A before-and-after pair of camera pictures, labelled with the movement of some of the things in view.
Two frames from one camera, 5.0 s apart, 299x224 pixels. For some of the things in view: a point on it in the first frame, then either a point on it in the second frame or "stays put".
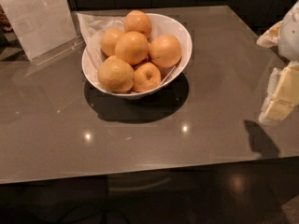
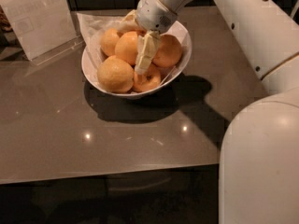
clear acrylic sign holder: (40, 17) stays put
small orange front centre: (147, 77) stays put
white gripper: (290, 36) to (153, 15)
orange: (132, 48) stays put
